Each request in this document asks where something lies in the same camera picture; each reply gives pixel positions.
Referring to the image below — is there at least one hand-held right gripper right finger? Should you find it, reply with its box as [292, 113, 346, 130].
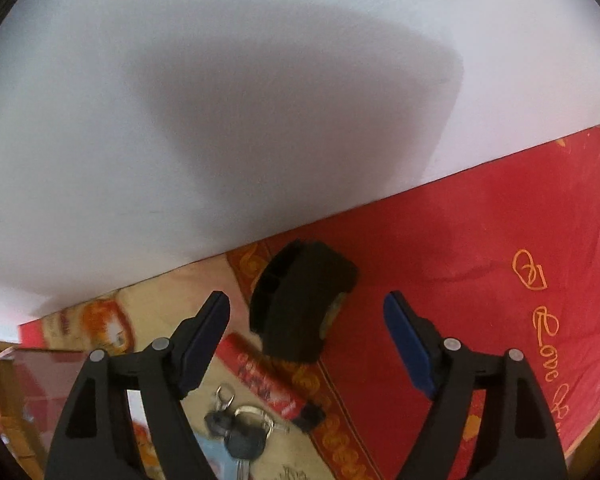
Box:
[383, 290, 568, 480]

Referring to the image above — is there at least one red cardboard box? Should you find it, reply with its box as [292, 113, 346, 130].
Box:
[0, 347, 88, 461]

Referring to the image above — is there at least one bunch of keys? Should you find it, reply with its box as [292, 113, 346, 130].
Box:
[204, 384, 292, 480]

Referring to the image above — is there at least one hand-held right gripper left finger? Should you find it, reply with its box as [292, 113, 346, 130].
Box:
[45, 290, 230, 480]

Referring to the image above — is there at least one red printed blanket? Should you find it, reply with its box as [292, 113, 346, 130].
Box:
[19, 125, 600, 480]

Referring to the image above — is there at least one wooden furniture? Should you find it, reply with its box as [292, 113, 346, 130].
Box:
[0, 339, 48, 468]

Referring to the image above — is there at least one red tube with black cap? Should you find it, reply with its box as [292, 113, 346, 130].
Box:
[216, 332, 326, 434]

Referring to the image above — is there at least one black tape measure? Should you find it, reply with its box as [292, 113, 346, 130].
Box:
[249, 240, 359, 365]

